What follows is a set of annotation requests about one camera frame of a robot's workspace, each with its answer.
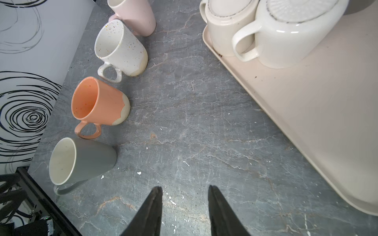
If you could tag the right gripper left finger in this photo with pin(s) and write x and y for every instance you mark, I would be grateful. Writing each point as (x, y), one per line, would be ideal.
(147, 221)

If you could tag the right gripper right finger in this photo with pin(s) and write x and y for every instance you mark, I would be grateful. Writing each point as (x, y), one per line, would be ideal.
(224, 221)

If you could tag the tall grey mug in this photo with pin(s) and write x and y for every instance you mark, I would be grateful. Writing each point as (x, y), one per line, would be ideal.
(74, 161)

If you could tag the orange and cream mug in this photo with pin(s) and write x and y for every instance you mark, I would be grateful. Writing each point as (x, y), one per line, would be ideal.
(95, 102)

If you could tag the speckled cream mug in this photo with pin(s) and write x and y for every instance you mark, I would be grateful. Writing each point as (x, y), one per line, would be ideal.
(118, 48)

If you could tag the white ribbed mug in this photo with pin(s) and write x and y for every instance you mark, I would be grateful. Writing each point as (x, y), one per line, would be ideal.
(285, 32)

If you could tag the white mug with handle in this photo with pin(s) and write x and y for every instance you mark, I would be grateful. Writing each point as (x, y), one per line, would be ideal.
(224, 18)

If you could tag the pink mug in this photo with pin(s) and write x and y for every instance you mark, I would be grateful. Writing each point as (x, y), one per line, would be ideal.
(137, 14)

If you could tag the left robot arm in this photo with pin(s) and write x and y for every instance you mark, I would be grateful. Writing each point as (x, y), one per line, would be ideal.
(12, 219)

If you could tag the beige plastic tray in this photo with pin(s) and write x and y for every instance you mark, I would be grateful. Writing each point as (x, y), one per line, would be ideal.
(327, 105)

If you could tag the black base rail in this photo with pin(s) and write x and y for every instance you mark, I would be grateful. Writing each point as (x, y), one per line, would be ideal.
(42, 207)

